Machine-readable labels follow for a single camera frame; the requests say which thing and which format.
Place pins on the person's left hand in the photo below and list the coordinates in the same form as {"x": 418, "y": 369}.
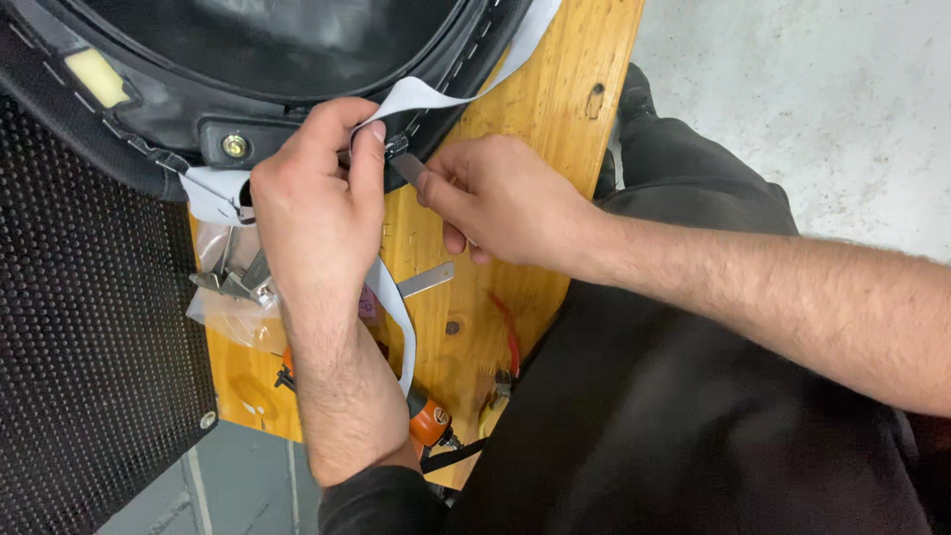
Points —
{"x": 316, "y": 215}

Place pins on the person's right hand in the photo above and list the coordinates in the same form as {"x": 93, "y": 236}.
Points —
{"x": 520, "y": 208}

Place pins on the person's right fingers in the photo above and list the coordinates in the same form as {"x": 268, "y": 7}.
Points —
{"x": 453, "y": 186}

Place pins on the grey metal blade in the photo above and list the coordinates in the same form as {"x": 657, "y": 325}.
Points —
{"x": 408, "y": 168}

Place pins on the white fabric strip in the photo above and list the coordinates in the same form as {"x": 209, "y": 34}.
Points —
{"x": 416, "y": 96}

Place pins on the flat metal strip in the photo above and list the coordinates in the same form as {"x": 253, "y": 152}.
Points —
{"x": 427, "y": 279}

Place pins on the wooden workbench board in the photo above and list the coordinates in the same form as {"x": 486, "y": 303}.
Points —
{"x": 535, "y": 111}

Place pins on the small pink label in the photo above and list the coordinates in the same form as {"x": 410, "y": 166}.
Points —
{"x": 368, "y": 304}

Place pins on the person's black shoe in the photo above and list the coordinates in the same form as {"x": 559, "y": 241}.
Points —
{"x": 636, "y": 93}

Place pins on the bunch of metal clips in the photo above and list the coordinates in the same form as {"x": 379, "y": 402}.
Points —
{"x": 238, "y": 281}

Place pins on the orange pneumatic stapler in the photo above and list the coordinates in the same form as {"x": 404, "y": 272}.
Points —
{"x": 429, "y": 423}

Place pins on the black vinyl seat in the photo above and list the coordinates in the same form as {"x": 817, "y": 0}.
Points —
{"x": 260, "y": 44}

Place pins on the clear plastic bag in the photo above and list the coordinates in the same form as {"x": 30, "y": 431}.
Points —
{"x": 238, "y": 319}

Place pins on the black perforated mat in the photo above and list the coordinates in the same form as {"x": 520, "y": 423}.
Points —
{"x": 89, "y": 334}

